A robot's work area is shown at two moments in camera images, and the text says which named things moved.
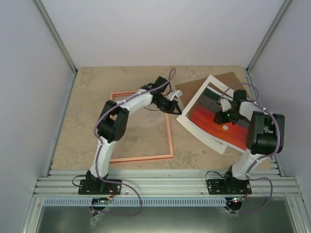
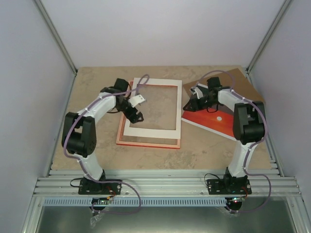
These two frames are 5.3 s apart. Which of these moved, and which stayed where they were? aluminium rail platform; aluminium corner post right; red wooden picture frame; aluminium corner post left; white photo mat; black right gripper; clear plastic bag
Moved: red wooden picture frame; black right gripper; white photo mat
Stayed: clear plastic bag; aluminium corner post right; aluminium rail platform; aluminium corner post left
